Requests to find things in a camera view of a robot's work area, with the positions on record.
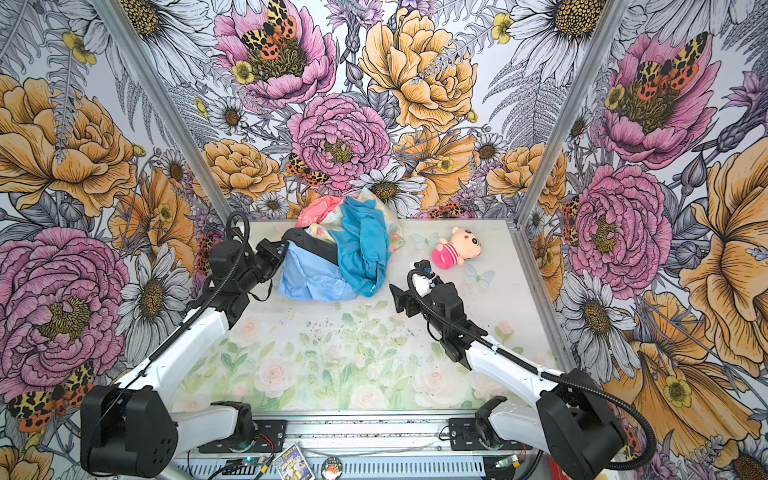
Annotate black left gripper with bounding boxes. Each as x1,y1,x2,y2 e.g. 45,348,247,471
238,238,289,291

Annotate light blue shirt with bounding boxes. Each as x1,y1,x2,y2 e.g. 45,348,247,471
278,241,357,303

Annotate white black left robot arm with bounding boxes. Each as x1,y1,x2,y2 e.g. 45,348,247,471
80,211,285,478

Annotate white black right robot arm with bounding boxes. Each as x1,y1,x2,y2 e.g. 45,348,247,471
389,260,627,479

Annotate pastel floral patterned cloth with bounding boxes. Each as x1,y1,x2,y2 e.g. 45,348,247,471
304,187,405,254

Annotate pink cloth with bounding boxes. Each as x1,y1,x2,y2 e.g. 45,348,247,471
296,196,343,228

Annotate teal cloth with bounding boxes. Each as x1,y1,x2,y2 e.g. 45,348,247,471
330,197,390,298

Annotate pink plush pig toy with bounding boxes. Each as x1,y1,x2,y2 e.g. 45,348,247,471
431,227,482,269

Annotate round badge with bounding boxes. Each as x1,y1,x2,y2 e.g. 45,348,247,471
321,457,344,480

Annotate colourful card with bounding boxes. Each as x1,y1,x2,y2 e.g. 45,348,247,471
274,444,315,480

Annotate black corrugated right cable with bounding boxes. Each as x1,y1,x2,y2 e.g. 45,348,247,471
406,268,658,472

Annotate black strap bag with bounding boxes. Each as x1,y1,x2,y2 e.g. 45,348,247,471
281,227,338,265

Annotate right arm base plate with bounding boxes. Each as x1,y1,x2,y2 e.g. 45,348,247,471
447,417,523,452

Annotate aluminium front rail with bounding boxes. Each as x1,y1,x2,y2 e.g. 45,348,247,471
107,409,541,480

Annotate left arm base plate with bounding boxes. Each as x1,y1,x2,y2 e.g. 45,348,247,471
198,419,288,454

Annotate aluminium corner post left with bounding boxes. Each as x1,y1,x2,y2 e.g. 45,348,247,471
94,1,232,223

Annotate aluminium corner post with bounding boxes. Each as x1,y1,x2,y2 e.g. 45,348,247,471
515,0,630,228
94,1,232,223

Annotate aluminium corner post right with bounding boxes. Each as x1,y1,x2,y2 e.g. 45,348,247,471
515,0,630,228

